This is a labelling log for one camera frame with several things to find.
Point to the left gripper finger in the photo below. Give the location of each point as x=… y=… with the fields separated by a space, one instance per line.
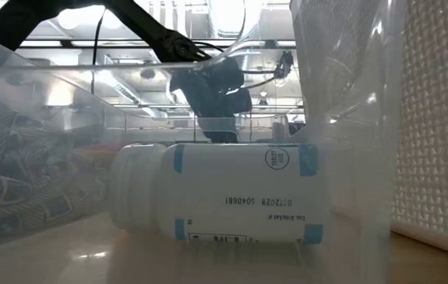
x=224 y=136

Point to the white pill bottle blue label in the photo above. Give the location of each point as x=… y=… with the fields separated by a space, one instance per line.
x=240 y=185

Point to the grey patterned cloth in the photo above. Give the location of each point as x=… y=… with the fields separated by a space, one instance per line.
x=11 y=185

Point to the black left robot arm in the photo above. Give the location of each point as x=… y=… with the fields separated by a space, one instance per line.
x=161 y=35

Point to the black ceiling dome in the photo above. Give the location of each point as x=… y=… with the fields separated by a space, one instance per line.
x=148 y=73

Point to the clear plastic container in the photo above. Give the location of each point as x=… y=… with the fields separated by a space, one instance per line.
x=50 y=256

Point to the white perforated plastic basket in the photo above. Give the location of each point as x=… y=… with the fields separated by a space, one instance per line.
x=437 y=138

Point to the thin black gantry frame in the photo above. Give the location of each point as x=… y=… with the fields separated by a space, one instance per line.
x=149 y=106

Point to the black overhead camera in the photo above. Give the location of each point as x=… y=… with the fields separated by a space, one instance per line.
x=286 y=63

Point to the silver ceiling air duct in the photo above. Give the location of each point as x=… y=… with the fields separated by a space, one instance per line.
x=228 y=16

